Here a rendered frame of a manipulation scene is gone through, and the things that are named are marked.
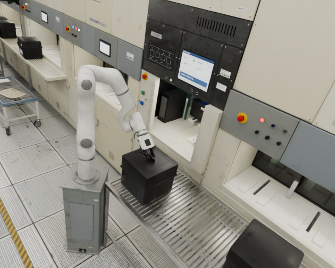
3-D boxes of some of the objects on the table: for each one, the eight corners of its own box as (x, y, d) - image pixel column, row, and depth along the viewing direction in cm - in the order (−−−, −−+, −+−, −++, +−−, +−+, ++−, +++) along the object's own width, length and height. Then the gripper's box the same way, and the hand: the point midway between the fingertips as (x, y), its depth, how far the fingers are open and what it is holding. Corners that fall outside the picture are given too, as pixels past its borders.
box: (215, 276, 132) (229, 248, 119) (240, 244, 151) (254, 217, 138) (265, 321, 117) (286, 295, 104) (284, 279, 136) (305, 253, 123)
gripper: (148, 132, 176) (157, 156, 175) (129, 138, 165) (139, 163, 164) (153, 129, 170) (163, 153, 169) (134, 135, 159) (144, 161, 158)
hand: (150, 156), depth 167 cm, fingers open, 4 cm apart
